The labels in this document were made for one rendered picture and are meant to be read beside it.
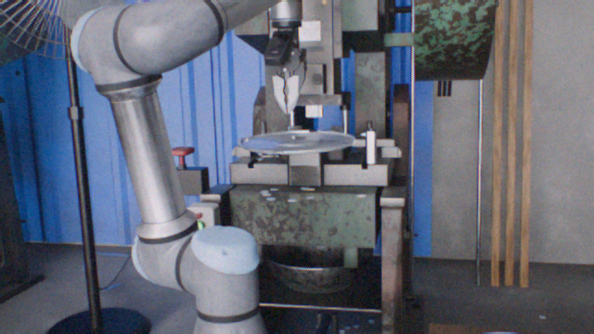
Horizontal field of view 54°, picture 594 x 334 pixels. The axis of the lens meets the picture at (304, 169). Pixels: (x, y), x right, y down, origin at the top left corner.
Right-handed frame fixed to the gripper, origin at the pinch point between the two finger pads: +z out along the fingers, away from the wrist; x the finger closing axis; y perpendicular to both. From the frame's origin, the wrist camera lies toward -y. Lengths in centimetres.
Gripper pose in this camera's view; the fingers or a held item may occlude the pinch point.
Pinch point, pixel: (287, 109)
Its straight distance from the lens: 138.3
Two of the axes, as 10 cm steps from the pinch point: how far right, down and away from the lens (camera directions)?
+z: 0.2, 9.8, 1.8
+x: -9.8, -0.2, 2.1
